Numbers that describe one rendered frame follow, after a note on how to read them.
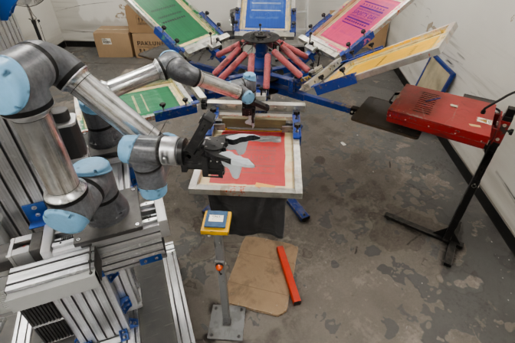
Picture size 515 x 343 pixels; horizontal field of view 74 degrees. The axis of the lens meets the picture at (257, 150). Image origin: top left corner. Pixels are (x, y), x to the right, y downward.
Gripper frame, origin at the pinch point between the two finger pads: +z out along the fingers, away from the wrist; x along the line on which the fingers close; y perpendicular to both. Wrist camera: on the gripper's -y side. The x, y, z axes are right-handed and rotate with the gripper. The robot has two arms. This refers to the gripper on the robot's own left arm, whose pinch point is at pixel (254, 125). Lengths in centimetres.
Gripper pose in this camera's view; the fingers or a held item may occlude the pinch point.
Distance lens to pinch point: 219.8
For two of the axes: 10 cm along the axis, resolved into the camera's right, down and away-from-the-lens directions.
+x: -0.6, 6.0, -8.0
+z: 0.1, 8.0, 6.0
